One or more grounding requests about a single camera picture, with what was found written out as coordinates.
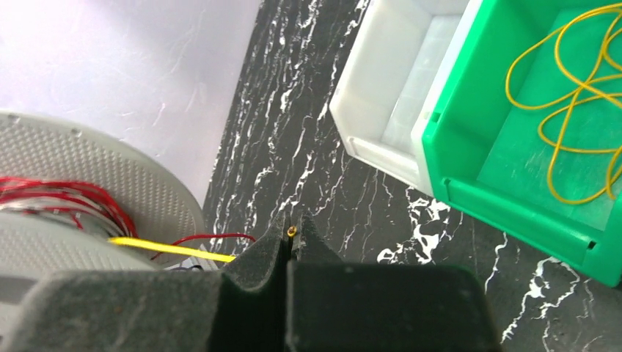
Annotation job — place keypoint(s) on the white cable spool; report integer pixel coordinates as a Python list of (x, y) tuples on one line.
[(66, 190)]

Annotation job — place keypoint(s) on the green plastic bin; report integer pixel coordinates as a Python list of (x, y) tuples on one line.
[(500, 146)]

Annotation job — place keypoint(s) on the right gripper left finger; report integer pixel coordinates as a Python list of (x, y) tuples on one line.
[(65, 290)]

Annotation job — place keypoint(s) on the white plastic bin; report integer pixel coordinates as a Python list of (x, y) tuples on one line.
[(397, 68)]

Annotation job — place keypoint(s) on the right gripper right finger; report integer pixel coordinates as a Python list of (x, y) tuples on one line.
[(332, 305)]

